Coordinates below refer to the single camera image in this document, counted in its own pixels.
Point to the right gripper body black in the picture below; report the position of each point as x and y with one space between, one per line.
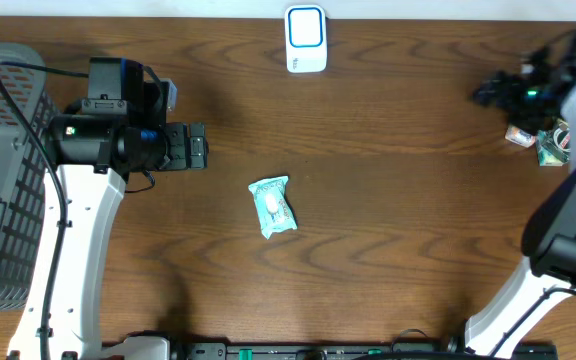
527 102

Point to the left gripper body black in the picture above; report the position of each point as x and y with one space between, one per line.
176 146

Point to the small orange tissue pack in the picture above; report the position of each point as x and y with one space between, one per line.
519 137

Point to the red white tape roll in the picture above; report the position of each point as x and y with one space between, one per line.
558 138

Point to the small teal tissue pack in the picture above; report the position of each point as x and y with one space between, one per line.
548 157

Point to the green Zappy wipes pack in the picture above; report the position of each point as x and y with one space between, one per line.
273 211

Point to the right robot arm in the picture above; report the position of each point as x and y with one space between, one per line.
546 273

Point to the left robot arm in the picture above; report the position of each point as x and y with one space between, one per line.
90 150

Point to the white barcode scanner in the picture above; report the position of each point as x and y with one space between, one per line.
305 39

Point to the grey plastic mesh basket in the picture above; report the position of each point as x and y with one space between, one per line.
21 171

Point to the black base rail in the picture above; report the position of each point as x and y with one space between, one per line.
318 351

